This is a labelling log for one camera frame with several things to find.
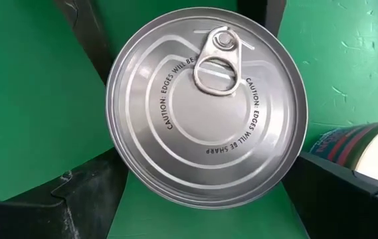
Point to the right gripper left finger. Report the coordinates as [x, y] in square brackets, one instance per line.
[59, 215]

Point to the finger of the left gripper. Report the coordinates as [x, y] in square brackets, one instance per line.
[85, 26]
[268, 10]

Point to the yellow blue label can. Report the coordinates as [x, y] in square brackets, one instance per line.
[205, 126]

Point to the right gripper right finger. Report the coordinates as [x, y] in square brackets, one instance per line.
[335, 212]

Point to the tall blue red salmon can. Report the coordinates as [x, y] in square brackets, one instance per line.
[341, 146]

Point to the green table mat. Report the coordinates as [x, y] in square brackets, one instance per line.
[26, 83]

